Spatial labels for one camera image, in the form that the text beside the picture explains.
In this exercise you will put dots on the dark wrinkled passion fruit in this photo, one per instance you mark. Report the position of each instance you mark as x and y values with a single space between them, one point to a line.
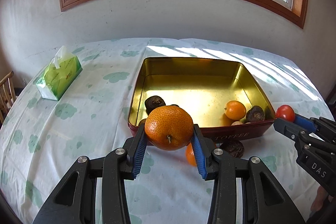
255 114

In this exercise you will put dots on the person right hand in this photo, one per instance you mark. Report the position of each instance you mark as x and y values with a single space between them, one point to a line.
322 195

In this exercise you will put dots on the green tissue box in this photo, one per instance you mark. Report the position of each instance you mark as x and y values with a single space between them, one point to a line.
56 78

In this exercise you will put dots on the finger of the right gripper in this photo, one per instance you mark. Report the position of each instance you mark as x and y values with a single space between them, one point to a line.
303 140
322 127

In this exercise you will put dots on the red toffee tin box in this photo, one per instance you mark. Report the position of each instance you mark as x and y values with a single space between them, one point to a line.
202 87

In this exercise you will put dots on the spotted mandarin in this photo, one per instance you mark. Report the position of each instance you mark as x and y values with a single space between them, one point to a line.
189 154
169 128

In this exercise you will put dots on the paired brown longan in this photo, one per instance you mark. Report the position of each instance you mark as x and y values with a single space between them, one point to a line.
237 123

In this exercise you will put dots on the smooth orange kumquat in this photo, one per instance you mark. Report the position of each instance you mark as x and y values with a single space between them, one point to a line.
235 110

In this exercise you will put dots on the dark wrinkled date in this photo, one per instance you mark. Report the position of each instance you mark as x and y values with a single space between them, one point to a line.
234 147

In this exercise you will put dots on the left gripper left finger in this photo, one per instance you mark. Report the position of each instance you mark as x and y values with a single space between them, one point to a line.
73 200

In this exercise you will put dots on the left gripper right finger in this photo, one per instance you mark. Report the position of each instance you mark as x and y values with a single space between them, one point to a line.
264 200

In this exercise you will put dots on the red cherry tomato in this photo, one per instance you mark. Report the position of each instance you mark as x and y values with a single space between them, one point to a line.
285 112

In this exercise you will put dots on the wooden chair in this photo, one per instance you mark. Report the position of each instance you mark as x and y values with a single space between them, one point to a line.
7 95

